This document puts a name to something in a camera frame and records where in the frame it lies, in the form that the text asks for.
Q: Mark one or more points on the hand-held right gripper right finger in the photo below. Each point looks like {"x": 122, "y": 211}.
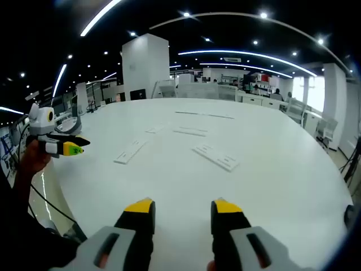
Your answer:
{"x": 234, "y": 223}

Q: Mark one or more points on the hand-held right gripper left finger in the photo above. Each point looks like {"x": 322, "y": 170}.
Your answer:
{"x": 132, "y": 226}

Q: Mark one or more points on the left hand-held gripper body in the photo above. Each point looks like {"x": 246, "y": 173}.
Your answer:
{"x": 41, "y": 121}

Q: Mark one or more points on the long white socket holder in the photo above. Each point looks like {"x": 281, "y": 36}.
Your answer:
{"x": 131, "y": 152}

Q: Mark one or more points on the thick white socket holder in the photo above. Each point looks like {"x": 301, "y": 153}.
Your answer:
{"x": 216, "y": 157}

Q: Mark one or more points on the white socket holder cover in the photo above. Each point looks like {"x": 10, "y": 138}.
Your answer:
{"x": 156, "y": 128}
{"x": 189, "y": 131}

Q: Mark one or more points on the thin long white strip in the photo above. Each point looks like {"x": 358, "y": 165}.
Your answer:
{"x": 204, "y": 115}

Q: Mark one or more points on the person's left hand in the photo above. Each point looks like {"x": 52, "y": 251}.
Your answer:
{"x": 34, "y": 161}

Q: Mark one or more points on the person's right hand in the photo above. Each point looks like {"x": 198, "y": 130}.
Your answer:
{"x": 211, "y": 266}

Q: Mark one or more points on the grey white curved seat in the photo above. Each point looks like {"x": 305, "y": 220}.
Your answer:
{"x": 74, "y": 124}

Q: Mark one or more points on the black monitor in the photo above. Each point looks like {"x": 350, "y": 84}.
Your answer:
{"x": 138, "y": 94}

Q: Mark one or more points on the white square pillar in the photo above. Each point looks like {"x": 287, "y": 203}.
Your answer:
{"x": 145, "y": 67}

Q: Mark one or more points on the straight ceiling light strip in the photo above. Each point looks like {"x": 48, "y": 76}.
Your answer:
{"x": 98, "y": 18}

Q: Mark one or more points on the white mesh office chair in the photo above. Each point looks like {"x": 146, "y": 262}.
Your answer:
{"x": 296, "y": 108}
{"x": 327, "y": 131}

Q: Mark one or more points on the white window-side pillar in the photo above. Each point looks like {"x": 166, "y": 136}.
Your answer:
{"x": 334, "y": 104}

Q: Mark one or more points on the short curved ceiling light strip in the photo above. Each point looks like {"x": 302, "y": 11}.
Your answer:
{"x": 248, "y": 67}

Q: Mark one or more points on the ceiling air vent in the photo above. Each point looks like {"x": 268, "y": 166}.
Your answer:
{"x": 232, "y": 59}

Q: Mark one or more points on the long curved ceiling light strip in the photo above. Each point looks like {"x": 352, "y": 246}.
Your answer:
{"x": 253, "y": 55}

